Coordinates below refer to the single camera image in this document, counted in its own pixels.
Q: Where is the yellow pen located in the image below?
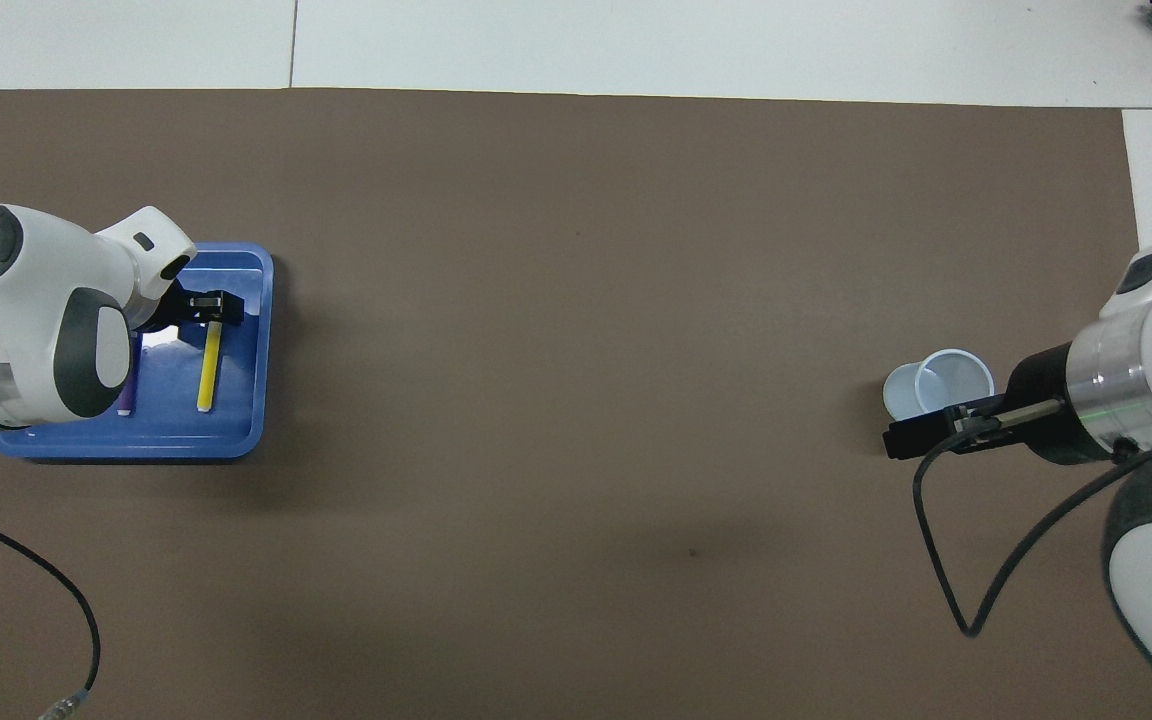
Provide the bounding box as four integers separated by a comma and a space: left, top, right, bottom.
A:
197, 320, 225, 413

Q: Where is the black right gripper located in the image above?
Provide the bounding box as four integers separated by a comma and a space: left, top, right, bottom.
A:
884, 343, 1097, 467

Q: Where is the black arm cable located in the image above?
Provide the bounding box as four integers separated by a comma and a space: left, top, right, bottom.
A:
0, 505, 102, 720
911, 400, 1152, 638

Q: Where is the translucent plastic cup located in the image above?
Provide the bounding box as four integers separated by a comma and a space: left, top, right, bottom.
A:
882, 348, 995, 421

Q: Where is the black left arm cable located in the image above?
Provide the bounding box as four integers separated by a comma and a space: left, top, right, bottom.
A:
0, 505, 102, 720

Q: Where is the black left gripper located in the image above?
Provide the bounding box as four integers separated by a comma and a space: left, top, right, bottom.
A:
141, 283, 243, 333

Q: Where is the brown table mat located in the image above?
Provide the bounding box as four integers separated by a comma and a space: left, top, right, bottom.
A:
0, 88, 1152, 720

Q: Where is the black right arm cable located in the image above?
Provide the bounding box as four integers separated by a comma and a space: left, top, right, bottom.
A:
911, 400, 1152, 638

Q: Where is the blue plastic tray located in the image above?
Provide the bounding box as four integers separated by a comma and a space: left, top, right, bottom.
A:
0, 242, 275, 461

